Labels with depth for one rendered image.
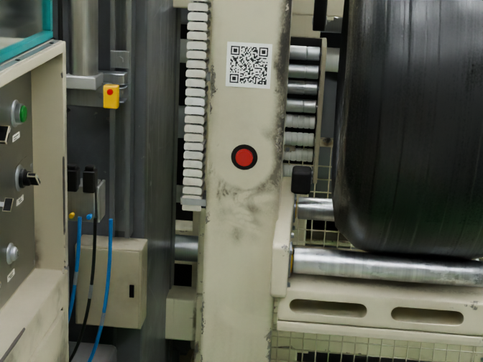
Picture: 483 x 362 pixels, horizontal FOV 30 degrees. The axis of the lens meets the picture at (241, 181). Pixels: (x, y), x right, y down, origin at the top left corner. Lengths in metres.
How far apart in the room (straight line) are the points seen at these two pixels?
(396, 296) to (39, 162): 0.62
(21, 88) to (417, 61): 0.57
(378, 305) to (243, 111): 0.40
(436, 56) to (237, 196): 0.45
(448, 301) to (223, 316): 0.41
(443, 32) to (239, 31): 0.35
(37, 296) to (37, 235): 0.12
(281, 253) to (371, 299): 0.17
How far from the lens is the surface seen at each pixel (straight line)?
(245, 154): 1.54
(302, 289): 1.53
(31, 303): 1.38
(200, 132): 1.56
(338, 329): 1.55
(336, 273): 1.53
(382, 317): 1.54
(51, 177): 1.44
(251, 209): 1.58
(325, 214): 1.79
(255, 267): 1.62
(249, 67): 1.52
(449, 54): 1.33
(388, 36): 1.33
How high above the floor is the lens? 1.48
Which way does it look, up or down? 17 degrees down
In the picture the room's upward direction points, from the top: 3 degrees clockwise
